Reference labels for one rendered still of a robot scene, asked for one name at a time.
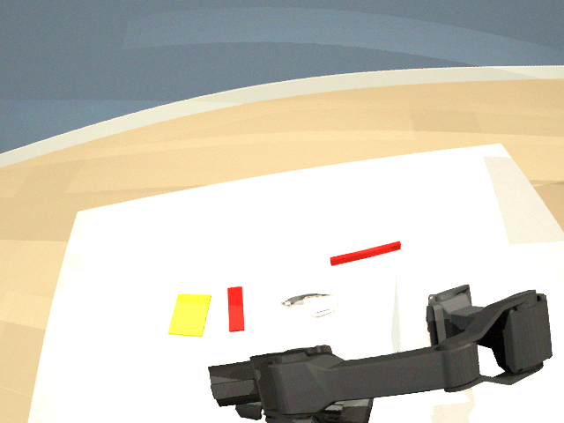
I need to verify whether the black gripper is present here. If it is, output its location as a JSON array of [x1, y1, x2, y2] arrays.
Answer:
[[235, 398, 374, 423]]

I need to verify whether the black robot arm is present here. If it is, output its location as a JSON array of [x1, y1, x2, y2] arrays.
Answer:
[[208, 284, 553, 423]]

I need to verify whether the yellow flat rectangular plate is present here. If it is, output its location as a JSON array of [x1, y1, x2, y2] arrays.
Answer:
[[167, 293, 212, 337]]

